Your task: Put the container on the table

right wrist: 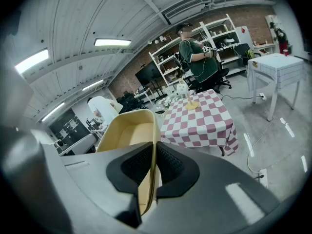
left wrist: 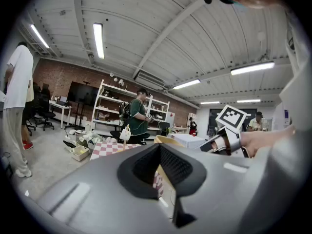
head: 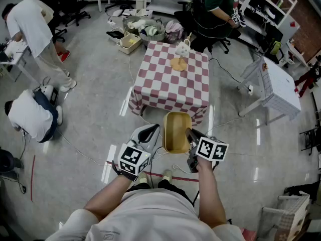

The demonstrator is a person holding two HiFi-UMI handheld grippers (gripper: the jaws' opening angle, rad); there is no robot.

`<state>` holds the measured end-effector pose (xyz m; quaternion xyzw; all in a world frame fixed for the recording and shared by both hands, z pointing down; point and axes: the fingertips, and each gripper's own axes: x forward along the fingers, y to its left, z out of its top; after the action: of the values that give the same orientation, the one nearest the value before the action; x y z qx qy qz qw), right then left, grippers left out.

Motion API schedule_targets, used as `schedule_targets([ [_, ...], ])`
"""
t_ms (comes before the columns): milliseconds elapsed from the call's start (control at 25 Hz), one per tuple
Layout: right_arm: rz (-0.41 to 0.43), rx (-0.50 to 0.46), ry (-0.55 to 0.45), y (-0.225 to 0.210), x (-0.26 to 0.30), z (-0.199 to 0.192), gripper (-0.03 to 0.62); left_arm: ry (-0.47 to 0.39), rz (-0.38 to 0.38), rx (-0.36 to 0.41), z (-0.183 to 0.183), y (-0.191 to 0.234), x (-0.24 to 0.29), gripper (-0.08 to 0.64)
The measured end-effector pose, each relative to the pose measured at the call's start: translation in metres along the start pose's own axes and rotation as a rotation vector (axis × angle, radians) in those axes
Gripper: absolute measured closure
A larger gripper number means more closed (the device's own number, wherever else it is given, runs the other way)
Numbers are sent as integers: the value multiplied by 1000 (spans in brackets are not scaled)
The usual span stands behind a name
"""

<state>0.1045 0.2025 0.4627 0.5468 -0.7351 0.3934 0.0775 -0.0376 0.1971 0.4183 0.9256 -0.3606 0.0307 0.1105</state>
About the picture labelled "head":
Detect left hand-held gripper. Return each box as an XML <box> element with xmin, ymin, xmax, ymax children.
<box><xmin>117</xmin><ymin>124</ymin><xmax>161</xmax><ymax>183</ymax></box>

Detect white grid cloth table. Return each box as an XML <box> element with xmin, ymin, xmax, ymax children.
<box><xmin>238</xmin><ymin>56</ymin><xmax>301</xmax><ymax>122</ymax></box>

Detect white floor device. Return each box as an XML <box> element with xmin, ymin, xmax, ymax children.
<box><xmin>37</xmin><ymin>84</ymin><xmax>59</xmax><ymax>106</ymax></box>

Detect basket with pink cloth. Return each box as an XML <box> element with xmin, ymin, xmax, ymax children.
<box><xmin>165</xmin><ymin>20</ymin><xmax>185</xmax><ymax>44</ymax></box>

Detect wooden mug stand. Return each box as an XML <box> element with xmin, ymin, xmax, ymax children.
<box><xmin>170</xmin><ymin>33</ymin><xmax>193</xmax><ymax>72</ymax></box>

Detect white work desk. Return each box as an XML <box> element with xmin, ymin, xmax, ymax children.
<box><xmin>0</xmin><ymin>40</ymin><xmax>32</xmax><ymax>82</ymax></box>

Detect person's left hand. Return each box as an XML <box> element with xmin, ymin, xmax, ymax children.
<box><xmin>111</xmin><ymin>160</ymin><xmax>138</xmax><ymax>183</ymax></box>

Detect person's left forearm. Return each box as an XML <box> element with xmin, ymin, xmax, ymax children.
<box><xmin>84</xmin><ymin>174</ymin><xmax>133</xmax><ymax>220</ymax></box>

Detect person's right forearm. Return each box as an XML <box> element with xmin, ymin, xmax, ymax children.
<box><xmin>197</xmin><ymin>159</ymin><xmax>228</xmax><ymax>229</ymax></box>

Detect white shelf unit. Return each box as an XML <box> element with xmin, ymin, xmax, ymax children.
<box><xmin>237</xmin><ymin>0</ymin><xmax>300</xmax><ymax>50</ymax></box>

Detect beige storage bin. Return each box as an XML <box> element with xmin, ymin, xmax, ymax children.
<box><xmin>116</xmin><ymin>33</ymin><xmax>142</xmax><ymax>55</ymax></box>

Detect white floor cable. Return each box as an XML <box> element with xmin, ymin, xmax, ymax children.
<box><xmin>59</xmin><ymin>131</ymin><xmax>118</xmax><ymax>167</ymax></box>

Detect small checked cloth table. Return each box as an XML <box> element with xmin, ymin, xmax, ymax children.
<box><xmin>258</xmin><ymin>194</ymin><xmax>311</xmax><ymax>241</ymax></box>

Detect person's white t-shirt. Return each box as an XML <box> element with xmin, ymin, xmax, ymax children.
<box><xmin>45</xmin><ymin>189</ymin><xmax>246</xmax><ymax>241</ymax></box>

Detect pink checkered cloth table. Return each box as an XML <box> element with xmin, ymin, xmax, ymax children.
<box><xmin>128</xmin><ymin>40</ymin><xmax>210</xmax><ymax>125</ymax></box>

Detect grey laundry basket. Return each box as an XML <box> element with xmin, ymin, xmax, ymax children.
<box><xmin>139</xmin><ymin>21</ymin><xmax>166</xmax><ymax>44</ymax></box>

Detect white patterned mug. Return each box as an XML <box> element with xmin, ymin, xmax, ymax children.
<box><xmin>175</xmin><ymin>39</ymin><xmax>191</xmax><ymax>58</ymax></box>

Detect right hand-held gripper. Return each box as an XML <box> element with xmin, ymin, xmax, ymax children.
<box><xmin>185</xmin><ymin>128</ymin><xmax>229</xmax><ymax>173</ymax></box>

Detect person's black trousers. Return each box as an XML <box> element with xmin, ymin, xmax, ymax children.
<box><xmin>125</xmin><ymin>179</ymin><xmax>195</xmax><ymax>205</ymax></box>

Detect dark rolling chair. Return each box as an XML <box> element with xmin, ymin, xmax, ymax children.
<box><xmin>0</xmin><ymin>148</ymin><xmax>25</xmax><ymax>180</ymax></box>

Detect black metal rack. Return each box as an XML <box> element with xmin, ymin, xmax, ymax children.
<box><xmin>299</xmin><ymin>128</ymin><xmax>321</xmax><ymax>155</ymax></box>

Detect black flat tray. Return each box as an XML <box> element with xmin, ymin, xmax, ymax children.
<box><xmin>106</xmin><ymin>30</ymin><xmax>125</xmax><ymax>39</ymax></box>

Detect black green office chair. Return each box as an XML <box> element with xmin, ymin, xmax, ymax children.
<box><xmin>260</xmin><ymin>28</ymin><xmax>285</xmax><ymax>65</ymax></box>

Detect yellow wooden tray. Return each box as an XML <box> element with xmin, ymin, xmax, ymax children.
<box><xmin>163</xmin><ymin>111</ymin><xmax>193</xmax><ymax>154</ymax></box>

